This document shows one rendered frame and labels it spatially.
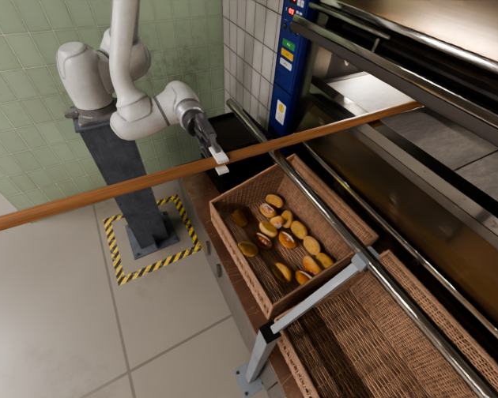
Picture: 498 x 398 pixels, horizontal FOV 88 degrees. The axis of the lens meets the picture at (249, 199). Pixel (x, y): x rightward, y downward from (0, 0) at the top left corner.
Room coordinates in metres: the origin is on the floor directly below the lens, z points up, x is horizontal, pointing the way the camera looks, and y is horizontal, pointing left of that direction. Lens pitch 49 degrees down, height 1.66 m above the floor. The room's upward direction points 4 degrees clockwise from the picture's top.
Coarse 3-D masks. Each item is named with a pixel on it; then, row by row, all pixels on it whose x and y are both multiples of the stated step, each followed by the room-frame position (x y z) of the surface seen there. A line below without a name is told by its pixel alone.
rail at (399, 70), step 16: (320, 32) 0.87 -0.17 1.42; (336, 32) 0.83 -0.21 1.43; (352, 48) 0.75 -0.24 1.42; (368, 48) 0.73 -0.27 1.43; (384, 64) 0.66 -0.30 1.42; (400, 64) 0.64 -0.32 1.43; (416, 80) 0.58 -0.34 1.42; (432, 80) 0.56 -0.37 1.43; (448, 96) 0.51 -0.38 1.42; (464, 96) 0.50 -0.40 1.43; (480, 112) 0.46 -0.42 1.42; (496, 112) 0.44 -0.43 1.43
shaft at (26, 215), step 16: (384, 112) 0.82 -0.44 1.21; (400, 112) 0.86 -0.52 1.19; (320, 128) 0.69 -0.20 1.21; (336, 128) 0.71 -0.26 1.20; (272, 144) 0.60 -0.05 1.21; (288, 144) 0.62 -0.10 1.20; (208, 160) 0.51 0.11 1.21; (144, 176) 0.43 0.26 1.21; (160, 176) 0.44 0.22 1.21; (176, 176) 0.45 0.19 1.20; (96, 192) 0.37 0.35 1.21; (112, 192) 0.38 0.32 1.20; (128, 192) 0.39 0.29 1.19; (32, 208) 0.31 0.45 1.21; (48, 208) 0.32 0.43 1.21; (64, 208) 0.33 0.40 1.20; (0, 224) 0.27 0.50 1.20; (16, 224) 0.28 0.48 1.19
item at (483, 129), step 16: (304, 32) 0.92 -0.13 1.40; (336, 48) 0.79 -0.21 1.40; (384, 48) 0.88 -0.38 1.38; (368, 64) 0.69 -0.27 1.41; (416, 64) 0.77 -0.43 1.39; (384, 80) 0.64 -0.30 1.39; (400, 80) 0.61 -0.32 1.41; (448, 80) 0.68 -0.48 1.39; (416, 96) 0.56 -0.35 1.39; (432, 96) 0.53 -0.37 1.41; (480, 96) 0.60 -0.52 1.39; (448, 112) 0.49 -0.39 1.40; (464, 112) 0.47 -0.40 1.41; (480, 128) 0.44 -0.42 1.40; (496, 128) 0.42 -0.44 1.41; (496, 144) 0.40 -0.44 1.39
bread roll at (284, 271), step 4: (276, 264) 0.52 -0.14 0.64; (280, 264) 0.52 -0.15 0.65; (276, 268) 0.50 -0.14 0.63; (280, 268) 0.50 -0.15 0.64; (284, 268) 0.49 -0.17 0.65; (288, 268) 0.50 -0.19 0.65; (276, 272) 0.49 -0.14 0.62; (280, 272) 0.48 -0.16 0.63; (284, 272) 0.48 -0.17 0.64; (288, 272) 0.48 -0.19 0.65; (280, 276) 0.47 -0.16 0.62; (284, 276) 0.47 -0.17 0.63; (288, 276) 0.46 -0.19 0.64; (284, 280) 0.45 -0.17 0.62; (288, 280) 0.45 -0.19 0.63
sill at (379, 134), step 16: (320, 96) 1.01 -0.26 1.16; (336, 96) 0.97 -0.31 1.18; (336, 112) 0.92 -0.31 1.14; (352, 112) 0.86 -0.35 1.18; (368, 128) 0.78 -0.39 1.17; (384, 128) 0.77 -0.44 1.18; (384, 144) 0.71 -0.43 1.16; (400, 144) 0.69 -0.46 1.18; (400, 160) 0.65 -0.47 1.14; (416, 160) 0.62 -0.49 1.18; (432, 160) 0.62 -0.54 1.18; (432, 176) 0.56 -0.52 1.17; (448, 176) 0.55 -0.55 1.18; (448, 192) 0.51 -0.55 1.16; (464, 192) 0.49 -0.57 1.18; (480, 192) 0.50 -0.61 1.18; (464, 208) 0.46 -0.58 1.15; (480, 208) 0.44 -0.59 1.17; (496, 208) 0.44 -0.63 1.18; (496, 224) 0.40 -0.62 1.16
